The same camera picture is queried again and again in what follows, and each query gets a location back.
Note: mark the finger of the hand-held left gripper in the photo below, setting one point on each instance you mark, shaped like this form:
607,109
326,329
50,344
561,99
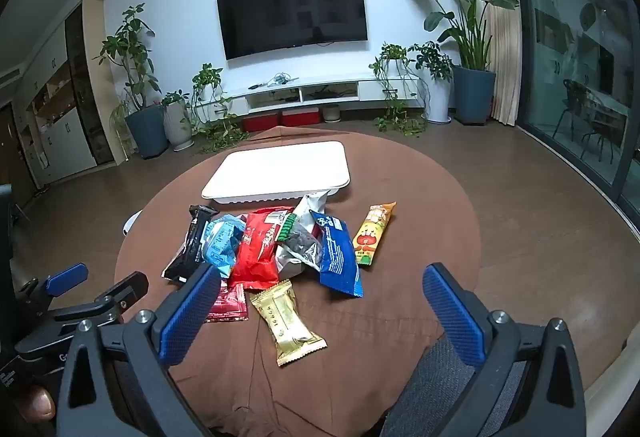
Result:
65,279
127,289

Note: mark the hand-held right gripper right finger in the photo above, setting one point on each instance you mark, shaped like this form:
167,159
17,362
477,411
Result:
452,317

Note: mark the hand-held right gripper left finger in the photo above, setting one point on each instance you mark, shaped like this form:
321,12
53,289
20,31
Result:
187,317

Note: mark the small dark red packet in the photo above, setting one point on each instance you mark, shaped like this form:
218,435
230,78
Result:
230,304

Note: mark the black snack packet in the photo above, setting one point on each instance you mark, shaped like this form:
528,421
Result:
192,242

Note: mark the light blue snack packet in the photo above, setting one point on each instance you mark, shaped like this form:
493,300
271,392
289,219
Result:
220,242

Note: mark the red snack packet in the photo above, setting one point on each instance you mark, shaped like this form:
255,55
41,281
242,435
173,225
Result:
255,252

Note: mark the gold snack packet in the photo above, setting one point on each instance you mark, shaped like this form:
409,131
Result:
287,322

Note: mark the orange snack stick packet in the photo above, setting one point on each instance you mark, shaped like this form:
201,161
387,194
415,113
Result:
372,232

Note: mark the green white seed packet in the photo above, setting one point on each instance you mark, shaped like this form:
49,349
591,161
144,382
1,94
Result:
300,244

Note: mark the white silver snack packet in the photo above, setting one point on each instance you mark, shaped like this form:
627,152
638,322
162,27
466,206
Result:
312,204

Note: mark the white plastic tray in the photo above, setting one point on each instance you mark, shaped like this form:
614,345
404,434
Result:
280,167

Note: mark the person's left hand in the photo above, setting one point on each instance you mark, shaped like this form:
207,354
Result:
40,404

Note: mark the white stool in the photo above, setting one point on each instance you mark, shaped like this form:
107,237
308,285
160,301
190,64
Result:
131,222

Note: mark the grey mesh chair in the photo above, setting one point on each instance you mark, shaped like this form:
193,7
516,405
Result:
430,382

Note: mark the dark wooden door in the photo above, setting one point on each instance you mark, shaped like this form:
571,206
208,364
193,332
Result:
15,147

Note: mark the tall tree plant in blue pot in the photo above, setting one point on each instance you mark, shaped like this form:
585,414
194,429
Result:
147,132

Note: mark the plant in ribbed white pot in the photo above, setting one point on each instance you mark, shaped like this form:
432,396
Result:
177,124

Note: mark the bushy plant in white pot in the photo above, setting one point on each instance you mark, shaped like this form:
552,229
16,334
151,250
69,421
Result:
437,97

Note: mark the large-leaf plant in blue pot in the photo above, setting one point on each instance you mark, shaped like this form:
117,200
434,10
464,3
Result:
472,92

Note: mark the small white pot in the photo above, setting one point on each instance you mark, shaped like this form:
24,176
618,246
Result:
331,113

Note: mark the dark patio chair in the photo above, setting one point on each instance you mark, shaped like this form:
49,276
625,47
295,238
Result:
602,132
575,102

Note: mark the white television cabinet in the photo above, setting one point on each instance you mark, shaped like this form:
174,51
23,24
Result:
380,89

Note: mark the trailing plant on stand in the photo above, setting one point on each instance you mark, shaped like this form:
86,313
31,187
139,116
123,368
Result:
392,52

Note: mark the beige curtain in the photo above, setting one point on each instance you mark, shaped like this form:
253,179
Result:
500,42

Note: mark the glass sliding door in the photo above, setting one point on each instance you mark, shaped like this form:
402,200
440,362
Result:
575,42

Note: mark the white wall cabinet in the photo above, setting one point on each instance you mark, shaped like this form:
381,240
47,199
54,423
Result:
65,137

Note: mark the wall television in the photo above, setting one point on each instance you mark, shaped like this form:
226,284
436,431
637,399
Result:
290,12

